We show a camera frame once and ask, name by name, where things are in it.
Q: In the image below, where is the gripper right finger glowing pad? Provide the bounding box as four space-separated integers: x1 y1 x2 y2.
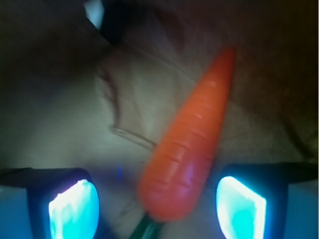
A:
216 162 319 239

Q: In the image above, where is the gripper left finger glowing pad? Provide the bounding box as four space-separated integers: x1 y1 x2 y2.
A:
0 168 100 239

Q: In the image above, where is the orange toy carrot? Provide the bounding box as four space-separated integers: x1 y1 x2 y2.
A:
131 48 235 239

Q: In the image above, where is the brown paper bag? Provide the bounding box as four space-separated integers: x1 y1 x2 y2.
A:
0 0 319 239

